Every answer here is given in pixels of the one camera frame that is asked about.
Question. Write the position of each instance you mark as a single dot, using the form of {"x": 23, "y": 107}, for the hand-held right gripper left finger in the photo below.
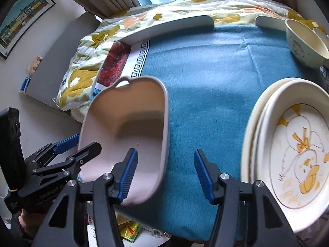
{"x": 127, "y": 177}

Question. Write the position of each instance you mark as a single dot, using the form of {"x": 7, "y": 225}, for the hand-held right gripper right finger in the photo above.
{"x": 203, "y": 177}

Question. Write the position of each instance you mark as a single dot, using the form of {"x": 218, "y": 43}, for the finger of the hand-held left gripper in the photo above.
{"x": 65, "y": 144}
{"x": 87, "y": 150}

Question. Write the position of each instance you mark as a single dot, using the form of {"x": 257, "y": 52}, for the grey plate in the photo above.
{"x": 245, "y": 149}

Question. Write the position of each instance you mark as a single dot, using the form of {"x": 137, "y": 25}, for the pink square bowl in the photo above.
{"x": 133, "y": 103}

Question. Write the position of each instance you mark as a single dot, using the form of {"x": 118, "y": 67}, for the white plate with duck print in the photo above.
{"x": 295, "y": 146}

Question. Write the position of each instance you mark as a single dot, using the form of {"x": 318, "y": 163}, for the cream bowl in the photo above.
{"x": 300, "y": 49}
{"x": 322, "y": 41}

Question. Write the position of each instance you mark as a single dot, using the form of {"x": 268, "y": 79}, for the person's left forearm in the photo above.
{"x": 21, "y": 234}

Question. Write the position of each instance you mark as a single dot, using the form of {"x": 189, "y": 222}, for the person's left hand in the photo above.
{"x": 29, "y": 217}

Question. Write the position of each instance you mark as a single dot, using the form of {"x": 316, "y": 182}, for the yellow green packet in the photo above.
{"x": 131, "y": 229}

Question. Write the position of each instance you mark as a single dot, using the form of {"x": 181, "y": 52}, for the small blue box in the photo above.
{"x": 25, "y": 85}

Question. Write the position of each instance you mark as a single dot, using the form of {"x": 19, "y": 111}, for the small printed box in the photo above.
{"x": 34, "y": 64}

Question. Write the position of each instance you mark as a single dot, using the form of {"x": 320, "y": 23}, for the grey headboard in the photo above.
{"x": 61, "y": 64}

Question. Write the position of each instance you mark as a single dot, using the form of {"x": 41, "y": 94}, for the teal tablecloth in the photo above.
{"x": 210, "y": 95}

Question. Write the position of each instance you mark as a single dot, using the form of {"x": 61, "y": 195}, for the red patterned cloth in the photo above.
{"x": 113, "y": 61}

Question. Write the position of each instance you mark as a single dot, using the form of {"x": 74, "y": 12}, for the floral blanket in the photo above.
{"x": 180, "y": 7}

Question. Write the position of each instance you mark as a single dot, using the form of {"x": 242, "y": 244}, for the framed wall poster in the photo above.
{"x": 23, "y": 23}

